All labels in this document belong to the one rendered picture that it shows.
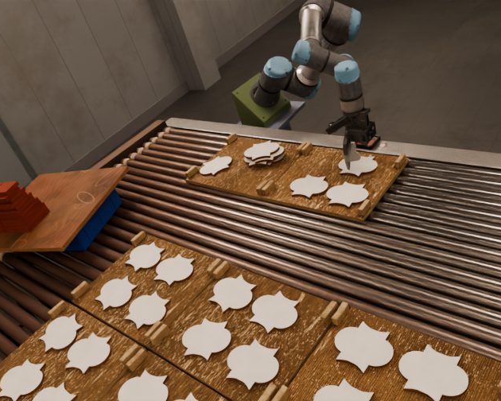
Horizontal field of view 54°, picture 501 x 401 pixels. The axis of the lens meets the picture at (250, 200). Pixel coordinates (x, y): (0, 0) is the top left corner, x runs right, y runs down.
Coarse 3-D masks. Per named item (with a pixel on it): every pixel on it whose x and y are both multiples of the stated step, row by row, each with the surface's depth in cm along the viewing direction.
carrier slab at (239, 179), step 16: (240, 144) 215; (288, 144) 203; (208, 160) 211; (240, 160) 203; (288, 160) 192; (192, 176) 204; (208, 176) 200; (224, 176) 197; (240, 176) 193; (256, 176) 190; (272, 176) 186; (240, 192) 184; (256, 192) 181
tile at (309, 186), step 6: (300, 180) 177; (306, 180) 176; (312, 180) 175; (318, 180) 173; (324, 180) 174; (294, 186) 175; (300, 186) 174; (306, 186) 172; (312, 186) 171; (318, 186) 170; (324, 186) 169; (294, 192) 172; (300, 192) 171; (306, 192) 170; (312, 192) 169; (318, 192) 168; (324, 192) 168
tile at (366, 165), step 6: (342, 162) 178; (354, 162) 176; (360, 162) 175; (366, 162) 174; (372, 162) 173; (342, 168) 175; (354, 168) 173; (360, 168) 172; (366, 168) 171; (372, 168) 170; (342, 174) 173; (348, 174) 173; (354, 174) 171; (360, 174) 170
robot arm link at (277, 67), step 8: (280, 56) 224; (272, 64) 221; (280, 64) 221; (288, 64) 222; (264, 72) 224; (272, 72) 220; (280, 72) 219; (288, 72) 220; (264, 80) 226; (272, 80) 223; (280, 80) 223; (288, 80) 223; (264, 88) 229; (272, 88) 228; (280, 88) 227
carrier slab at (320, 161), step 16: (304, 160) 189; (320, 160) 186; (336, 160) 183; (384, 160) 174; (288, 176) 183; (304, 176) 180; (320, 176) 177; (336, 176) 174; (352, 176) 171; (368, 176) 169; (384, 176) 166; (272, 192) 178; (288, 192) 175; (368, 192) 162; (384, 192) 161; (304, 208) 166; (320, 208) 162; (336, 208) 159; (352, 208) 157; (368, 208) 155
